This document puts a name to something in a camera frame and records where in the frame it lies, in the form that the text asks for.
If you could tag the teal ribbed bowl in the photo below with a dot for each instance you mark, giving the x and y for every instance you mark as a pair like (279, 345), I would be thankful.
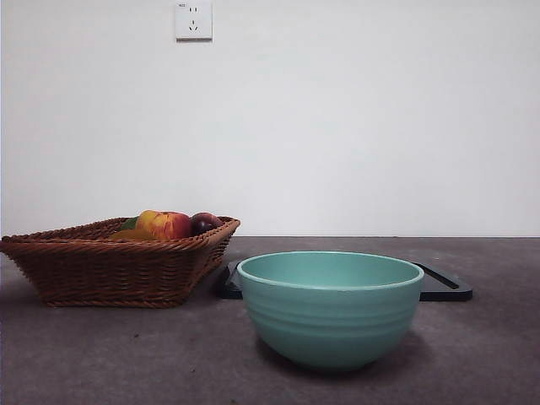
(333, 325)

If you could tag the brown kiwifruit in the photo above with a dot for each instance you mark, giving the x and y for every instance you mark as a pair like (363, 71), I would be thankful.
(133, 235)

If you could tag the dark red plum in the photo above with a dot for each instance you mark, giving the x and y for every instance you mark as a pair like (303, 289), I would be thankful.
(204, 223)

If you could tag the red and yellow apple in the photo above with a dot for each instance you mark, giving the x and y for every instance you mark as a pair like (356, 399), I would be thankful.
(166, 223)

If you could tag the green fruit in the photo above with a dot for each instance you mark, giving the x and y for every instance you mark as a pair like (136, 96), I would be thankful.
(131, 223)

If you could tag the brown wicker basket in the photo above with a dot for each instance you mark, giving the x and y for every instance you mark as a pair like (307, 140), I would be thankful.
(105, 270)

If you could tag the dark rectangular tray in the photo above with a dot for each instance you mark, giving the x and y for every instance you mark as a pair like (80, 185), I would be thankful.
(443, 291)

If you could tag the white wall socket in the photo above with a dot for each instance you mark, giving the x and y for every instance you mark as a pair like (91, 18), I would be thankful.
(194, 21)

